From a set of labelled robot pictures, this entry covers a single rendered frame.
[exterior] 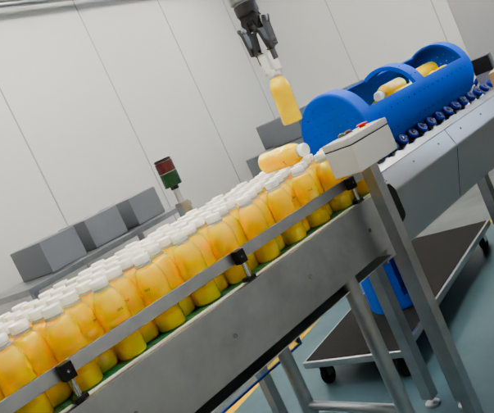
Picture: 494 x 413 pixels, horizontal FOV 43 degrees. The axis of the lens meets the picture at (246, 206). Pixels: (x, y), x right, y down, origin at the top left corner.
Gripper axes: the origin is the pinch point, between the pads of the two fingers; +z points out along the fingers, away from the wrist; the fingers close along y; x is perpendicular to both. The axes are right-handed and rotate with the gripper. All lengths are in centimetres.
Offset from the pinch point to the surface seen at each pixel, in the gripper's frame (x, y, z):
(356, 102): -21.2, -9.5, 23.5
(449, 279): -99, 37, 125
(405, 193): -26, -10, 59
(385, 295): -16, 8, 92
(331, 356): -30, 63, 124
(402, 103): -44, -11, 31
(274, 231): 45, -18, 43
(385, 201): 11, -28, 51
